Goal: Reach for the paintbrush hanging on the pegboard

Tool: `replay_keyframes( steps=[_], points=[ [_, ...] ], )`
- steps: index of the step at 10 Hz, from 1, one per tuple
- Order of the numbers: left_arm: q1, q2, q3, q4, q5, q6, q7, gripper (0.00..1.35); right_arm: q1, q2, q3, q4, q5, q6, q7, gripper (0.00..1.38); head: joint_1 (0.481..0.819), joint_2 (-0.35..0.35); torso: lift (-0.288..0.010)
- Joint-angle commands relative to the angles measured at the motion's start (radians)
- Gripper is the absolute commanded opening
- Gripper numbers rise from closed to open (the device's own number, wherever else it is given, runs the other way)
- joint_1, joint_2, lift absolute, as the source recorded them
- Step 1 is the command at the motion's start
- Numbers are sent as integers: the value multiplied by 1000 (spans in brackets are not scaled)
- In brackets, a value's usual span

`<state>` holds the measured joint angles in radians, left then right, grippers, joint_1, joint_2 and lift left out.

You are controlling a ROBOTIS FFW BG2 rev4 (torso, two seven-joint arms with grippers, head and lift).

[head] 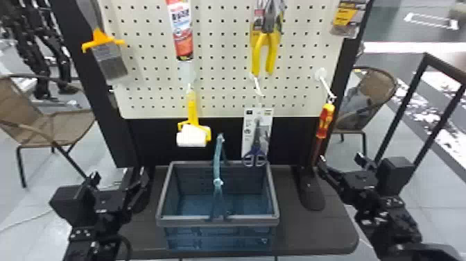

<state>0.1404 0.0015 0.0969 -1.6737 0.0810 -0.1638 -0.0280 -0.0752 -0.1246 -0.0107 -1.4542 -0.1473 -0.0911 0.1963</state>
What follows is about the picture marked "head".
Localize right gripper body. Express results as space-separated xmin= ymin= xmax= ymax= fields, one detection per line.
xmin=340 ymin=169 xmax=380 ymax=205

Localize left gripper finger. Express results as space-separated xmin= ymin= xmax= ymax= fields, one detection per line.
xmin=124 ymin=166 xmax=151 ymax=214
xmin=74 ymin=171 xmax=103 ymax=200

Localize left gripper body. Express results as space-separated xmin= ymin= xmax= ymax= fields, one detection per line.
xmin=92 ymin=188 xmax=130 ymax=229

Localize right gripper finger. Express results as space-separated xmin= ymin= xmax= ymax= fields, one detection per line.
xmin=354 ymin=151 xmax=378 ymax=172
xmin=317 ymin=156 xmax=345 ymax=191

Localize red screwdriver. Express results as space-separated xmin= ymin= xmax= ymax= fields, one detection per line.
xmin=310 ymin=102 xmax=336 ymax=169

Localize beige mesh chair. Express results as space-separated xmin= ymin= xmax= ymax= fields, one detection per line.
xmin=0 ymin=74 xmax=96 ymax=189
xmin=332 ymin=65 xmax=400 ymax=158

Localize yellow paint roller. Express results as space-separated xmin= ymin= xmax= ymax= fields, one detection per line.
xmin=175 ymin=89 xmax=213 ymax=149

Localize blue basket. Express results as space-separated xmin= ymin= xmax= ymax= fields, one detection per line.
xmin=155 ymin=133 xmax=282 ymax=255

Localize blue scissors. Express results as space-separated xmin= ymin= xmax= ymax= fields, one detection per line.
xmin=241 ymin=107 xmax=275 ymax=169

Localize yellow paint brush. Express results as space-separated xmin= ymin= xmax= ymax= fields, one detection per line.
xmin=80 ymin=0 xmax=130 ymax=82

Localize white pegboard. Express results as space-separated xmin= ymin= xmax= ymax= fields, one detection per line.
xmin=50 ymin=0 xmax=374 ymax=212

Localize yellow pliers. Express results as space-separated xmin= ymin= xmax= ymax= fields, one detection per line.
xmin=249 ymin=0 xmax=287 ymax=78

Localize yellow tool packet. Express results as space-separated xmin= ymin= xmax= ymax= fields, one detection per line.
xmin=329 ymin=0 xmax=370 ymax=40

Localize red sealant tube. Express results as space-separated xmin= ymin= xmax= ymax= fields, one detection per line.
xmin=165 ymin=0 xmax=198 ymax=87

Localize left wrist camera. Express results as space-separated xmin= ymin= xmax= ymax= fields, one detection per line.
xmin=49 ymin=183 xmax=96 ymax=228

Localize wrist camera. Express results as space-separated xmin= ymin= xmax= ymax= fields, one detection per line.
xmin=49 ymin=183 xmax=96 ymax=228
xmin=376 ymin=156 xmax=416 ymax=196

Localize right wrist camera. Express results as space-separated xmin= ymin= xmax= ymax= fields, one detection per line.
xmin=376 ymin=156 xmax=416 ymax=196

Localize black cable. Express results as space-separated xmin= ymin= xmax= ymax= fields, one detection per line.
xmin=115 ymin=233 xmax=133 ymax=261

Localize black metal frame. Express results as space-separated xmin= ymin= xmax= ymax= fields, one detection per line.
xmin=374 ymin=52 xmax=466 ymax=183

